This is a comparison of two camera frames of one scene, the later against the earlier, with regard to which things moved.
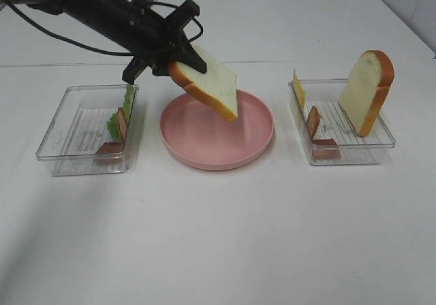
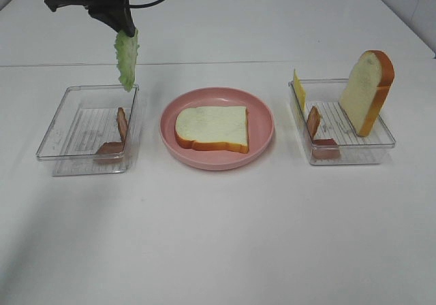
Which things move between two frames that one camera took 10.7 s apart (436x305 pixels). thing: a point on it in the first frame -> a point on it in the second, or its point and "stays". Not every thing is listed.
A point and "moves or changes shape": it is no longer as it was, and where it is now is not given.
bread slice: x=369 y=79 stays
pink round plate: x=197 y=135 stays
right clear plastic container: x=329 y=135 stays
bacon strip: x=116 y=147 stays
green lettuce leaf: x=113 y=122 moves or changes shape
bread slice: x=217 y=87 -> x=212 y=128
